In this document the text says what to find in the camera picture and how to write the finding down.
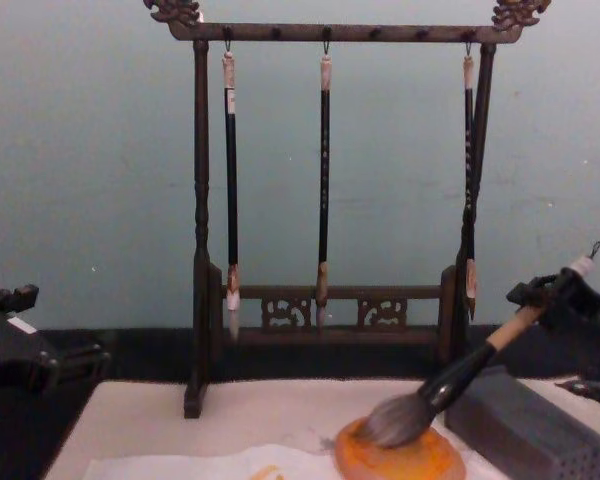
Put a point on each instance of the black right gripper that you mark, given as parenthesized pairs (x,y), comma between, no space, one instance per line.
(582,300)

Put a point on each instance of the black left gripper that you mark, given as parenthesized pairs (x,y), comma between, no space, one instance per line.
(10,345)

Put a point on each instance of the large brush with grey bristles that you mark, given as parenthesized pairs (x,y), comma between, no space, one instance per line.
(460,372)

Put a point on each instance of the grey perforated rectangular block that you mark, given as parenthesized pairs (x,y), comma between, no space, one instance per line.
(520,425)

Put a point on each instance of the hanging brush with dark tip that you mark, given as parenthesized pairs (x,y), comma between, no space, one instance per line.
(469,150)

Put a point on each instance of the orange round ink dish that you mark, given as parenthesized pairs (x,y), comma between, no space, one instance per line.
(420,457)

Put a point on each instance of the dark carved wooden brush rack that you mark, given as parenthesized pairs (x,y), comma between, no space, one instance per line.
(200,200)

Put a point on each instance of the white felt mat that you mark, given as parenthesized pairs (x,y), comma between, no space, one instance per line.
(230,425)

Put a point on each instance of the white paper sheet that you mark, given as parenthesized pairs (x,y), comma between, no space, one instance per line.
(205,465)

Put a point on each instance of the hanging brush with white label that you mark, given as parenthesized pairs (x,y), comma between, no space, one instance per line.
(231,200)

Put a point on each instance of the hanging brush with brown ferrule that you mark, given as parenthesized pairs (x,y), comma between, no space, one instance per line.
(324,200)

